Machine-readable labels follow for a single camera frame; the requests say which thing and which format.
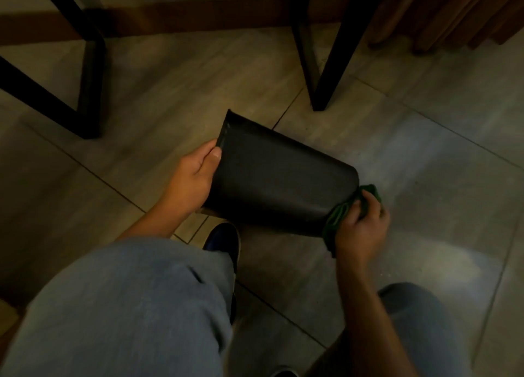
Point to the person's left hand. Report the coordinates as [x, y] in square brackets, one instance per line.
[191, 180]

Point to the person's right hand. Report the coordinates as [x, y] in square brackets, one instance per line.
[360, 229]

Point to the person's left thumb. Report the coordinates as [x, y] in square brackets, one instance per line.
[208, 153]

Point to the person's right fingers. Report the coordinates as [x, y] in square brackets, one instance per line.
[367, 207]

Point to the green cleaning cloth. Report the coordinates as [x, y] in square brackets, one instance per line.
[339, 217]

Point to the black plastic waste bin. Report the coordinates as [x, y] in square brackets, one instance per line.
[278, 184]

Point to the person's right forearm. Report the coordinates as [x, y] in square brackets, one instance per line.
[364, 319]

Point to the person's left forearm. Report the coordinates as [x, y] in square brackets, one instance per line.
[145, 221]

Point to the dark blue shoe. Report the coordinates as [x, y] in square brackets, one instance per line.
[223, 245]

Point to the person's right leg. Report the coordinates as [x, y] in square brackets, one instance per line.
[421, 327]

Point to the person's leg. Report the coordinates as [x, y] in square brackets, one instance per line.
[421, 327]
[118, 311]

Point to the person's left leg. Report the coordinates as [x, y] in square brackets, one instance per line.
[118, 311]

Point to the dark shoe tip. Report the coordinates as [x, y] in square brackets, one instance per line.
[284, 372]

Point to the brown curtain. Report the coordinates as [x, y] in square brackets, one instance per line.
[446, 12]

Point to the black metal table leg frame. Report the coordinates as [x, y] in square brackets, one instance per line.
[327, 41]
[73, 74]

